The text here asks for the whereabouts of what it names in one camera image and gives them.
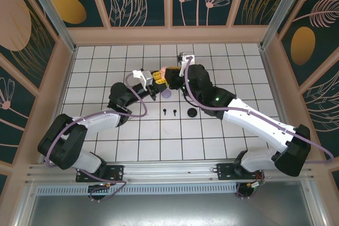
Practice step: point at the purple earbud charging case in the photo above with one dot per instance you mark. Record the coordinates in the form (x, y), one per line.
(167, 94)

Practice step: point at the black earbud charging case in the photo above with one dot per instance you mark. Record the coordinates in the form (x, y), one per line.
(192, 112)

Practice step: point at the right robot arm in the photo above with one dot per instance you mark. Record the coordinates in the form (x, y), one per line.
(254, 122)

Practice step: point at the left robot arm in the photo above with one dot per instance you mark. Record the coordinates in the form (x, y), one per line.
(98, 120)

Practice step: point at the dark panel with pink leaves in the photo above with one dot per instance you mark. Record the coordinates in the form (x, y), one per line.
(323, 109)

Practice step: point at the grey metal base sheet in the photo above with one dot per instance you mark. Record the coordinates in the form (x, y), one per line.
(169, 210)

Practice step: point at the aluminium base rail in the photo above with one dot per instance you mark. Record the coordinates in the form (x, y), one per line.
(169, 169)

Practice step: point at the aluminium corner post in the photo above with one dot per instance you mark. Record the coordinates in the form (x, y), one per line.
(50, 14)
(286, 9)

